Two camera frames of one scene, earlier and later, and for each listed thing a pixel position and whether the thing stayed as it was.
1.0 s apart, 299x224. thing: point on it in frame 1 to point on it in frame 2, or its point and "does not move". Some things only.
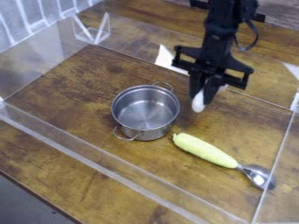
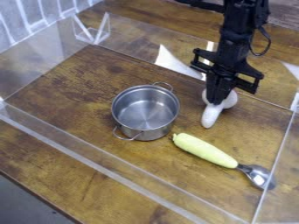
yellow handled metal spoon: x=259 y=175 does not move
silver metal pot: x=144 y=109 does not move
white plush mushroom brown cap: x=198 y=102 to x=214 y=109
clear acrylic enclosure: x=148 y=111 does not move
